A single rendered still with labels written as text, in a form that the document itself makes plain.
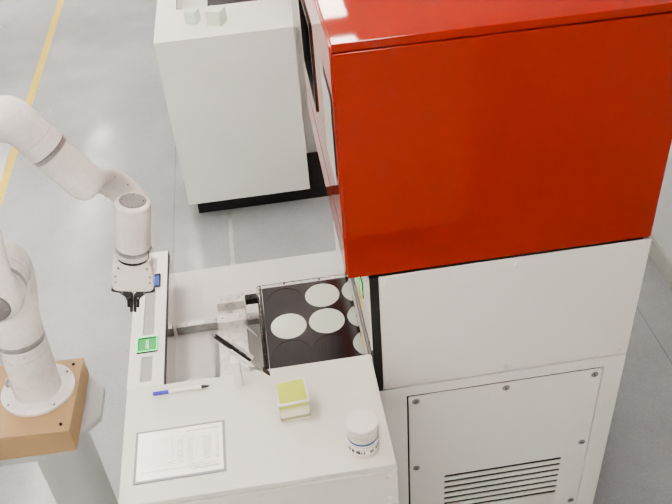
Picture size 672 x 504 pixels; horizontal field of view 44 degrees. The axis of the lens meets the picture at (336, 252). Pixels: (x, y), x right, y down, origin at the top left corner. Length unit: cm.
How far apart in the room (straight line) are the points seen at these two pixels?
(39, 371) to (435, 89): 121
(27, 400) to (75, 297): 177
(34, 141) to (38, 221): 275
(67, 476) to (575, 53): 172
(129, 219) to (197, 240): 224
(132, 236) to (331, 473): 71
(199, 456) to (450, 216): 79
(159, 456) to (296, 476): 33
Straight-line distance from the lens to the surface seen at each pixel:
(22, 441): 227
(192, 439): 201
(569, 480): 278
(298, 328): 231
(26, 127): 186
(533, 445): 258
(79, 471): 250
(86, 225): 447
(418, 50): 166
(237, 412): 204
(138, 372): 220
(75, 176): 190
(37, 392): 228
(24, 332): 216
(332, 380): 208
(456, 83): 171
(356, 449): 189
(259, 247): 406
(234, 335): 235
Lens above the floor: 250
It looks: 39 degrees down
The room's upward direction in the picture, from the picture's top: 5 degrees counter-clockwise
